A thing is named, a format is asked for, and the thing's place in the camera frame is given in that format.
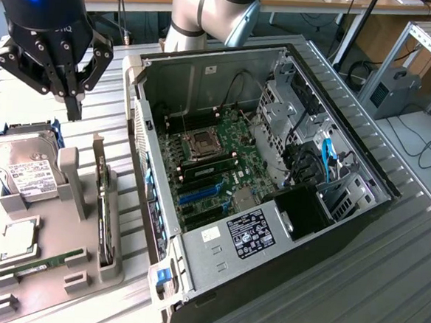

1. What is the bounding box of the office chair base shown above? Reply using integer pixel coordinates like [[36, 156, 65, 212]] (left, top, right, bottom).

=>
[[83, 10, 135, 49]]

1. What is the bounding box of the blue wire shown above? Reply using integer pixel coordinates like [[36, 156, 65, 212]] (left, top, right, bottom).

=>
[[319, 137, 338, 185]]

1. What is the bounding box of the blue expansion slot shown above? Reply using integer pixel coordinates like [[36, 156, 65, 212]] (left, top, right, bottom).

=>
[[177, 179, 224, 209]]

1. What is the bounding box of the CPU socket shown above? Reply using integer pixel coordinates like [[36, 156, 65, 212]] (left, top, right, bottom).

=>
[[180, 125, 228, 165]]

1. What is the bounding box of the silver drive cage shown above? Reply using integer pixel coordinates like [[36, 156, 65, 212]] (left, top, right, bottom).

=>
[[252, 57, 344, 192]]

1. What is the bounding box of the grey parts rack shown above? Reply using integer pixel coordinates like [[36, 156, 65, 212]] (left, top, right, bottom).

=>
[[0, 142, 136, 323]]

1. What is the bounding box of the black tripod pole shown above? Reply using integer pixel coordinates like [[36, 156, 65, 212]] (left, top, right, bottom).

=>
[[332, 0, 382, 76]]

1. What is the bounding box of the silver disk bay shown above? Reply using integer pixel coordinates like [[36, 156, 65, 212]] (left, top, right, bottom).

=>
[[314, 168, 391, 228]]

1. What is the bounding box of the coiled black cable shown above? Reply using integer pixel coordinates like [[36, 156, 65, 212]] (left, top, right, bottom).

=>
[[345, 58, 374, 88]]

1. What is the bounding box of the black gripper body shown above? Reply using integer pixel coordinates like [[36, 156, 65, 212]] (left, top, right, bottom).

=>
[[0, 0, 98, 99]]

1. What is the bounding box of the grey control box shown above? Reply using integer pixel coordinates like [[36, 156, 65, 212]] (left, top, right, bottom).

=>
[[358, 63, 425, 124]]

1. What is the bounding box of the labelled RAM stick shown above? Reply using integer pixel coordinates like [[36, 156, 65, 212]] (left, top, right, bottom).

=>
[[182, 155, 237, 184]]

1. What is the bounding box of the blue case latch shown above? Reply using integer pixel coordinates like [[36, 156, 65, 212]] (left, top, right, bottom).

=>
[[154, 268, 172, 287]]

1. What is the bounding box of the silver power supply unit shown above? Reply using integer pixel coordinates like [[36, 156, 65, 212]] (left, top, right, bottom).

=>
[[175, 194, 297, 300]]

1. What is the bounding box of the silver CPU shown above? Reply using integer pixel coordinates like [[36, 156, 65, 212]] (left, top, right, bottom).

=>
[[0, 220, 38, 264]]

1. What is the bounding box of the green motherboard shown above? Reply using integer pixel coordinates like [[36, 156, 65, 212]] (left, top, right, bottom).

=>
[[149, 104, 279, 238]]

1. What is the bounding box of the open black PC case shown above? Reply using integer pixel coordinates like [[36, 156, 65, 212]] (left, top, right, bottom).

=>
[[103, 21, 413, 323]]

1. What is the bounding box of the black floor cable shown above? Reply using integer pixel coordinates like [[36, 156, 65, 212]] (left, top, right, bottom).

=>
[[379, 114, 431, 201]]

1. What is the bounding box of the black wire bundle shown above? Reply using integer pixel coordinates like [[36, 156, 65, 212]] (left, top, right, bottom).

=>
[[280, 139, 332, 191]]

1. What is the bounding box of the silver hard disk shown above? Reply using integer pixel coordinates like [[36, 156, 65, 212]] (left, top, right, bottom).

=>
[[0, 126, 65, 205]]

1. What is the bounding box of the graphics card with fan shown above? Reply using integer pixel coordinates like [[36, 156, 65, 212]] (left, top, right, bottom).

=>
[[83, 132, 125, 267]]

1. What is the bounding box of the silver chipset heatsink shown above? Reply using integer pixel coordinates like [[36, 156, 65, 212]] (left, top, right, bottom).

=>
[[232, 187, 262, 214]]

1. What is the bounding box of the black looped wire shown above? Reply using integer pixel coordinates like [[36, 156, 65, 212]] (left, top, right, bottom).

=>
[[221, 70, 262, 112]]

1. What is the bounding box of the green RAM stick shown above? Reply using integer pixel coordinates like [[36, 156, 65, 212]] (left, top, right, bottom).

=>
[[0, 244, 84, 285]]

